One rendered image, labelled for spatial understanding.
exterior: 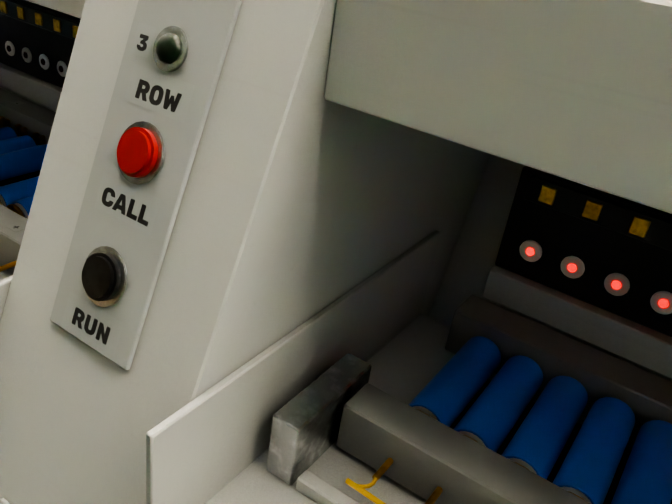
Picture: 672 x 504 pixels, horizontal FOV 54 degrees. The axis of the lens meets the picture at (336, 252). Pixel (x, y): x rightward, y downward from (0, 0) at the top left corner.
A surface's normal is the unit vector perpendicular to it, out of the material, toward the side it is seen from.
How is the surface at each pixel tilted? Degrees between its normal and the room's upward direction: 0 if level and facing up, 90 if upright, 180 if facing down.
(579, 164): 111
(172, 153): 90
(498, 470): 21
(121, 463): 90
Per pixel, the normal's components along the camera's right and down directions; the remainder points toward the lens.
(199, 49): -0.47, 0.00
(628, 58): -0.56, 0.33
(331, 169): 0.82, 0.37
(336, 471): 0.14, -0.87
